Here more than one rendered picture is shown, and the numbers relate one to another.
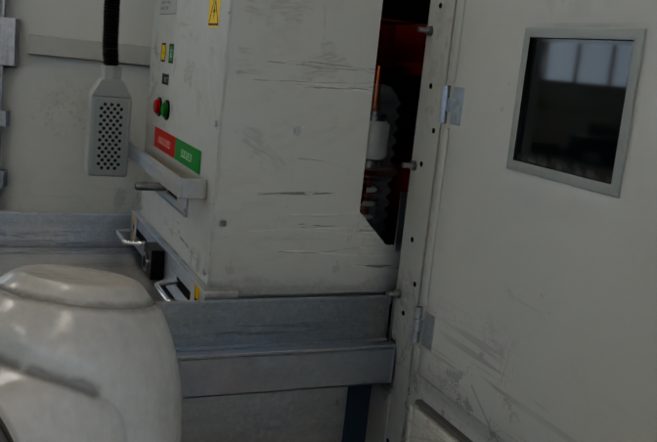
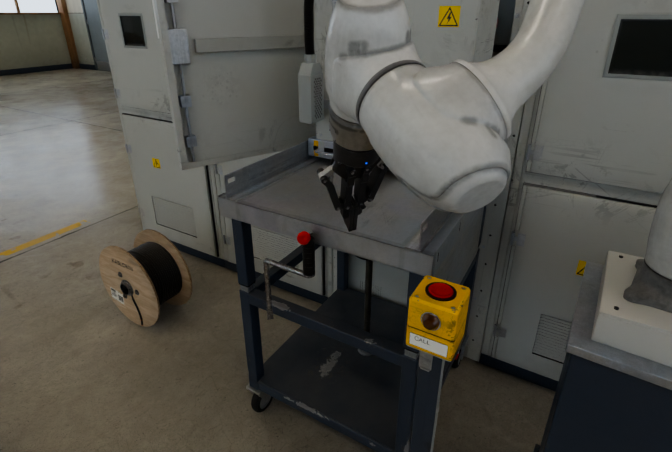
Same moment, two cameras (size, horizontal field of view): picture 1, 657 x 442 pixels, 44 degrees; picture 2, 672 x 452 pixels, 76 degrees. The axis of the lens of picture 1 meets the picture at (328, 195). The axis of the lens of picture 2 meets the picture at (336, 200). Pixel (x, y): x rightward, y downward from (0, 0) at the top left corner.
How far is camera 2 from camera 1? 117 cm
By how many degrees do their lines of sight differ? 36
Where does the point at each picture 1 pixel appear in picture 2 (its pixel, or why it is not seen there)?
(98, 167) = (315, 118)
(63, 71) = (217, 61)
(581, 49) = (657, 23)
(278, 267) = not seen: hidden behind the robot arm
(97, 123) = (313, 92)
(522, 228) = (613, 100)
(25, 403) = not seen: outside the picture
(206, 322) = not seen: hidden behind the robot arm
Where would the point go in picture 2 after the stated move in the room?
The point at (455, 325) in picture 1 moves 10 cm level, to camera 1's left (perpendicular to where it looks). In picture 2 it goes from (560, 147) to (542, 152)
